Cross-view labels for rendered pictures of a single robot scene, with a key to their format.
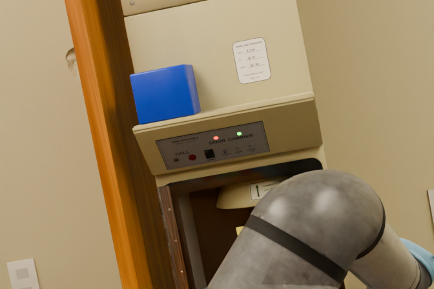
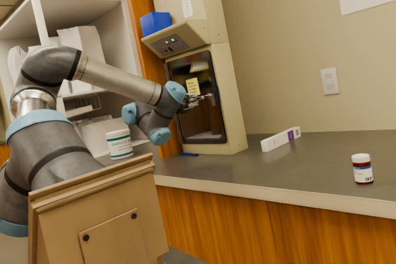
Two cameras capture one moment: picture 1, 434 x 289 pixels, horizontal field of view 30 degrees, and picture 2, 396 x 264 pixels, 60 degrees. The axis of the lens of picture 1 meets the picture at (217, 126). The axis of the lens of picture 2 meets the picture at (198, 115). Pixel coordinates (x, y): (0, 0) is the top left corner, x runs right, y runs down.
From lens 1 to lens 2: 1.14 m
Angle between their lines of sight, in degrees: 42
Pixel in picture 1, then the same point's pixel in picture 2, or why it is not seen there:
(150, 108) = (145, 31)
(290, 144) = (194, 44)
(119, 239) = not seen: hidden behind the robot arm
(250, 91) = not seen: hidden behind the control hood
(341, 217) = (34, 60)
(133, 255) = not seen: hidden behind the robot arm
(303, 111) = (187, 28)
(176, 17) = not seen: outside the picture
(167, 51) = (164, 7)
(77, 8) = not seen: outside the picture
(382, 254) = (96, 80)
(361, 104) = (290, 25)
